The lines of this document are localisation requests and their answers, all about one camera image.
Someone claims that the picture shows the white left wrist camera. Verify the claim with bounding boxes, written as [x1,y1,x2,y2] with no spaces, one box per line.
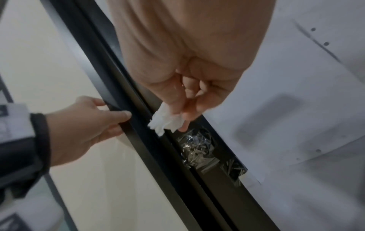
[0,194,65,231]

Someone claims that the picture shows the crumpled clear tape patch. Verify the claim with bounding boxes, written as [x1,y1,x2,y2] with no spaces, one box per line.
[221,158,249,188]

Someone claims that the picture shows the person's right hand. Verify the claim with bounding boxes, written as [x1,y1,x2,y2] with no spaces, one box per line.
[106,0,277,132]

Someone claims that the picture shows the black framed glass partition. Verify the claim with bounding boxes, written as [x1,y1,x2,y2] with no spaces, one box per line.
[0,75,78,231]

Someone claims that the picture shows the white tissue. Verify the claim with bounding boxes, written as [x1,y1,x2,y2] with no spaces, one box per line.
[147,102,186,137]

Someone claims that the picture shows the person's left hand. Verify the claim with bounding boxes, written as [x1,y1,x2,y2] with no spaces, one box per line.
[45,96,133,167]

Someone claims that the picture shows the white paper sheets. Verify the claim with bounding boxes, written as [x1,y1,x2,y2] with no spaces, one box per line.
[199,0,365,231]

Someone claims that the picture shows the clear bag of screws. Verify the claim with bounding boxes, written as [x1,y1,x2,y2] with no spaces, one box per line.
[176,128,221,170]

